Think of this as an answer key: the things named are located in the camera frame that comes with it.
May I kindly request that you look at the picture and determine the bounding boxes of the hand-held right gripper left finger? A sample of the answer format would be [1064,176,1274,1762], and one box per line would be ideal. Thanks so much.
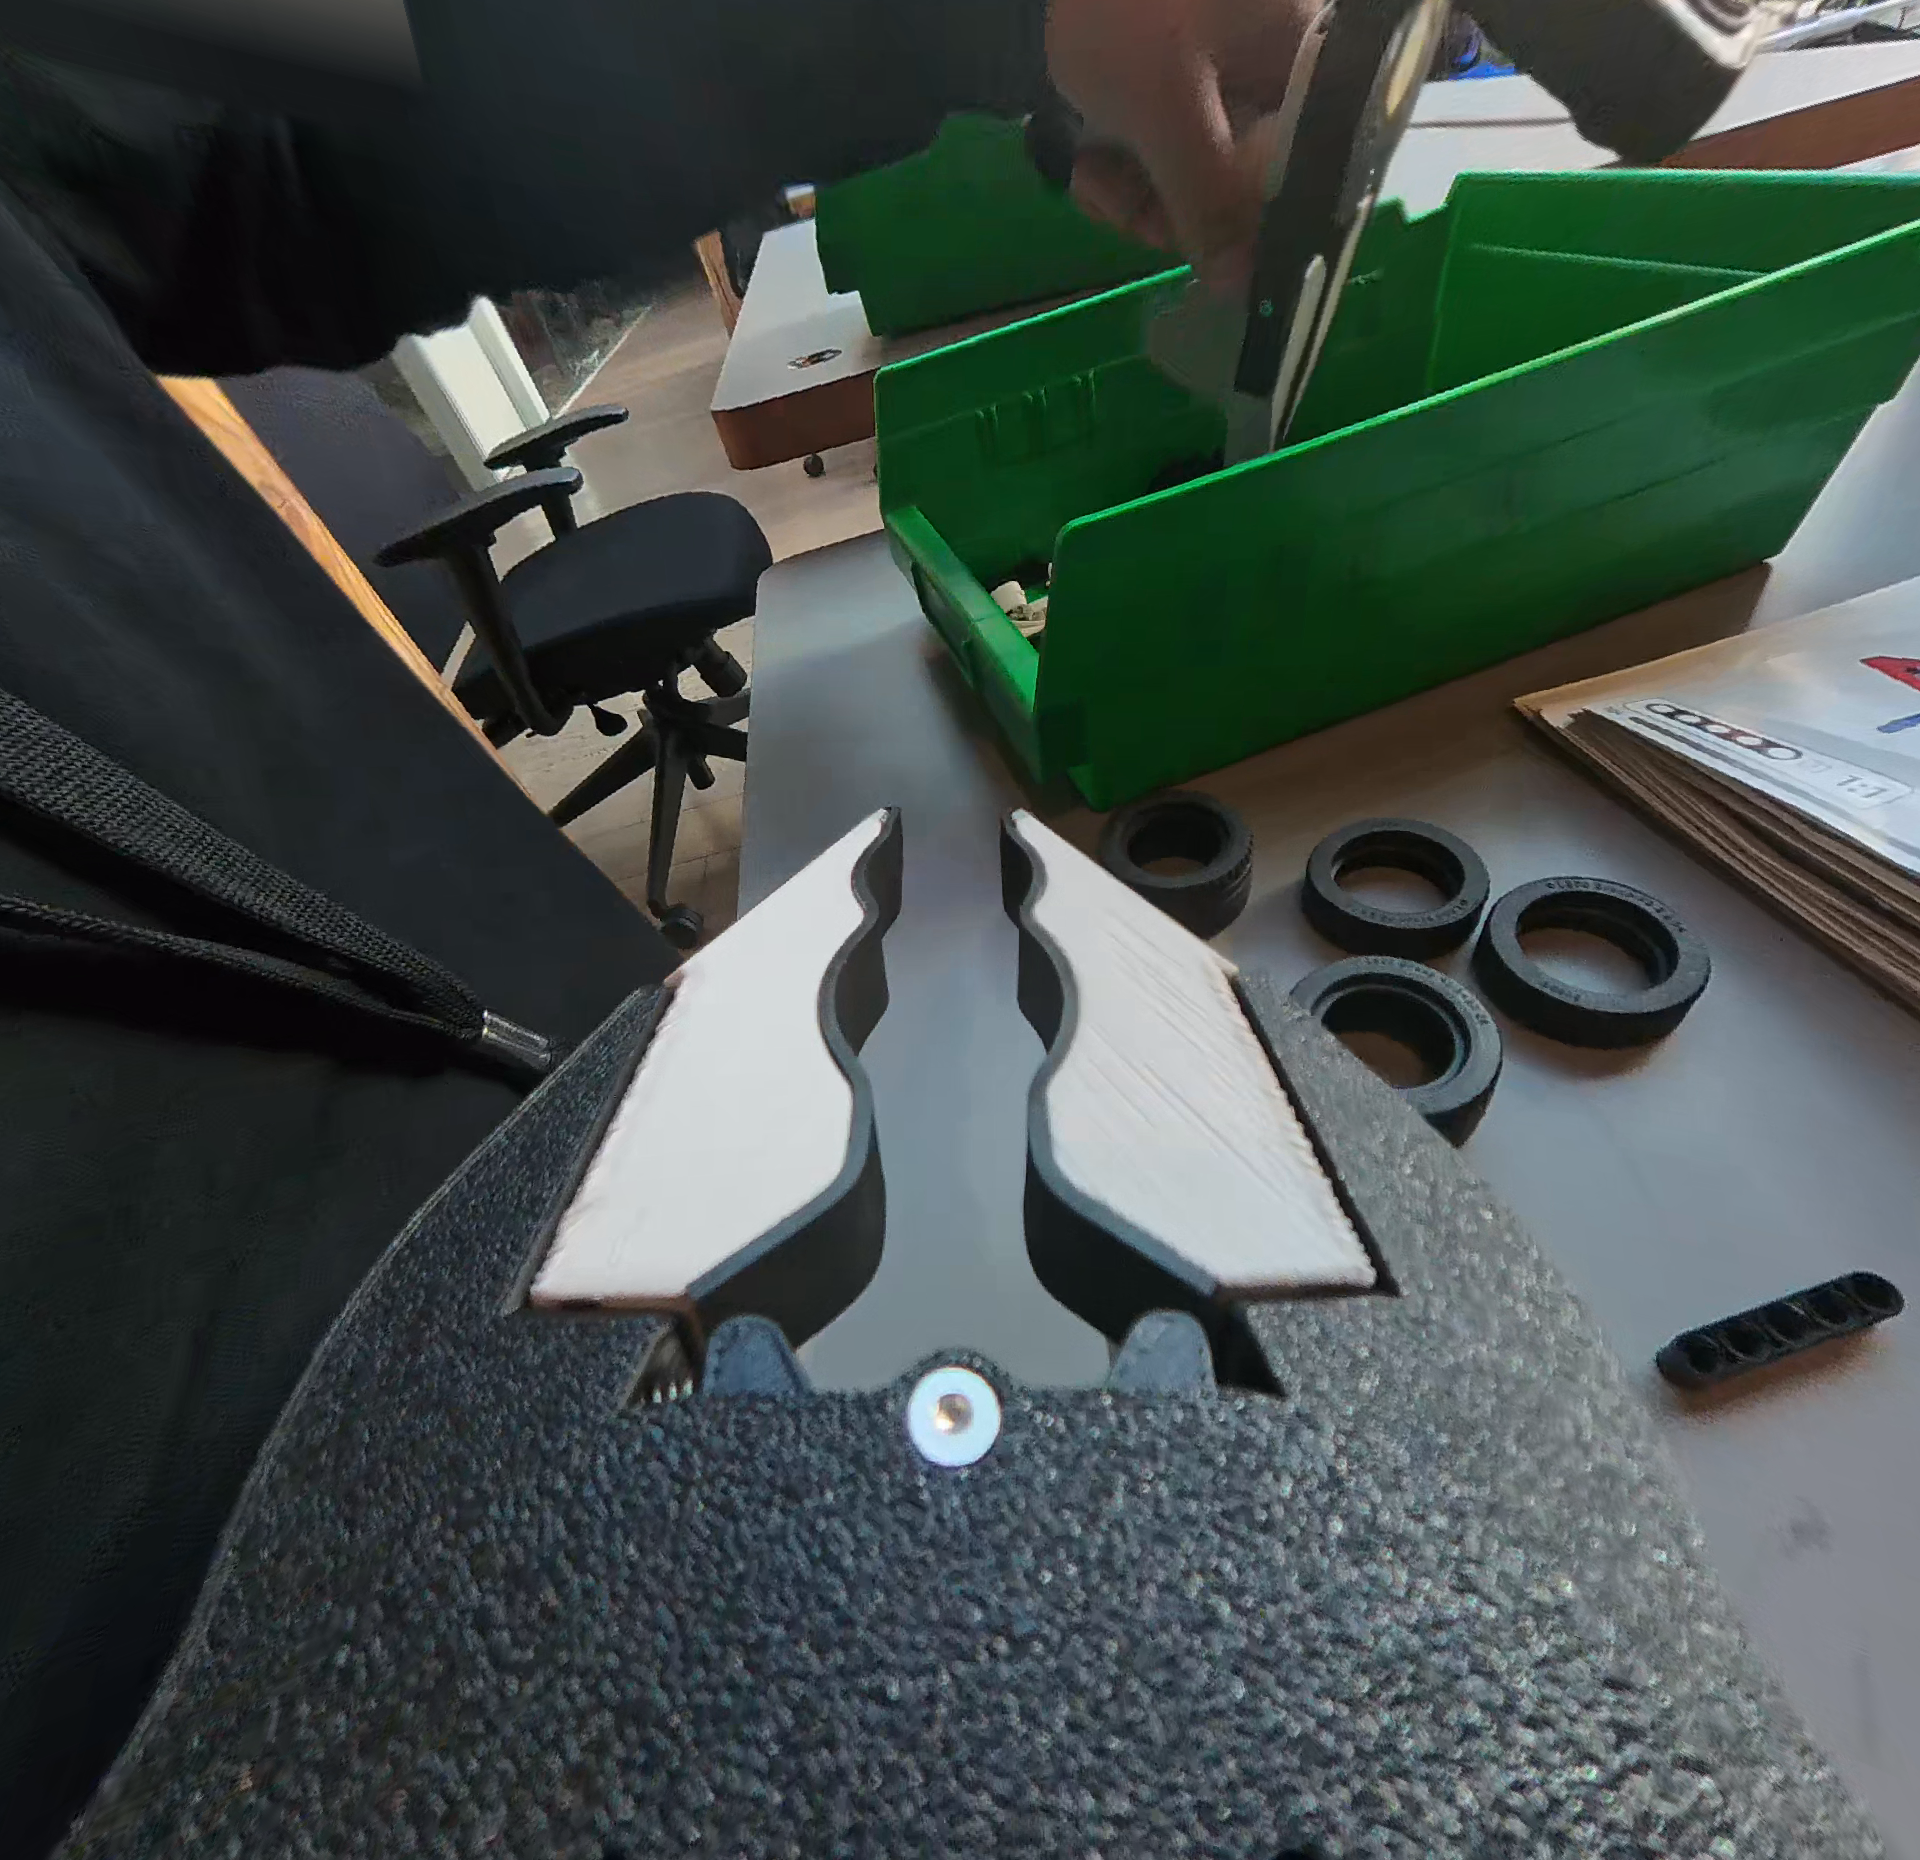
[528,805,906,1352]

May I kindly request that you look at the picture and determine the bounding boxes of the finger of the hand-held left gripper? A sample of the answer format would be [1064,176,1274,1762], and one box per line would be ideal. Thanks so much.
[1218,222,1363,460]

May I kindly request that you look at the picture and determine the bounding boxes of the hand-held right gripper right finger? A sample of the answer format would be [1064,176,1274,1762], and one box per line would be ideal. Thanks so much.
[1002,805,1381,1330]

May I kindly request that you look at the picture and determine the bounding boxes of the green plastic bin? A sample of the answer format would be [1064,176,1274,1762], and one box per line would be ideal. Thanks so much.
[814,107,1190,340]
[873,163,1920,816]

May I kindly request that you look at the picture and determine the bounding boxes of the instruction booklet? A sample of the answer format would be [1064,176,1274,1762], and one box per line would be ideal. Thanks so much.
[1513,575,1920,1014]

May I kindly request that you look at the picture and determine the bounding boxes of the black straight beam piece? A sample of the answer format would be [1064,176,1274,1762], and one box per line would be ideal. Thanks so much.
[1653,1265,1908,1394]

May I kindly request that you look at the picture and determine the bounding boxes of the person's left forearm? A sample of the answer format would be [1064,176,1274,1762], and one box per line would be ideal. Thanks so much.
[0,0,1068,379]

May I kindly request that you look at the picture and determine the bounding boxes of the person's left hand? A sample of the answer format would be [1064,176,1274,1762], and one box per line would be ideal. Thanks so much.
[1042,0,1338,294]

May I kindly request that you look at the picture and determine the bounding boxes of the black rubber toy tire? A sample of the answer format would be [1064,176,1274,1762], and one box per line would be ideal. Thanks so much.
[1098,791,1254,940]
[1472,873,1712,1051]
[1289,955,1505,1146]
[1302,817,1492,959]

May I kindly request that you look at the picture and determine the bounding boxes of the black office chair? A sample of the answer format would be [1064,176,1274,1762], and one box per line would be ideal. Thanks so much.
[372,401,778,949]

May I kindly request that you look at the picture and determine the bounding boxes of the wooden box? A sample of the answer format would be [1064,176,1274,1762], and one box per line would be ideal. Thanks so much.
[153,374,503,759]

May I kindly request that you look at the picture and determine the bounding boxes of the white panel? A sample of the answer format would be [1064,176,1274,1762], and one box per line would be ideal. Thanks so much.
[390,296,552,494]

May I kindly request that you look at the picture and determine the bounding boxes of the black lanyard with metal clip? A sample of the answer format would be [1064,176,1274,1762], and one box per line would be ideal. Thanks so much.
[0,685,559,1090]

